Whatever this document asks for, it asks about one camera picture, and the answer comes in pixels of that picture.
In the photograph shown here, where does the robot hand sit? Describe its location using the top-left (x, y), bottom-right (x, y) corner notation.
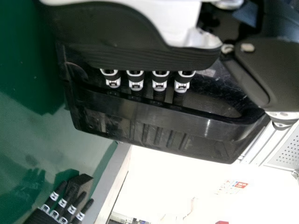
top-left (25, 174), bottom-right (95, 224)
top-left (38, 0), bottom-right (299, 128)

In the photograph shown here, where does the perforated grey metal panel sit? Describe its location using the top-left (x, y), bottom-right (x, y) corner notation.
top-left (268, 129), bottom-right (299, 168)

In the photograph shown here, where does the aluminium frame rail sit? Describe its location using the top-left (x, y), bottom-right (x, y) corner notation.
top-left (238, 121), bottom-right (296, 164)

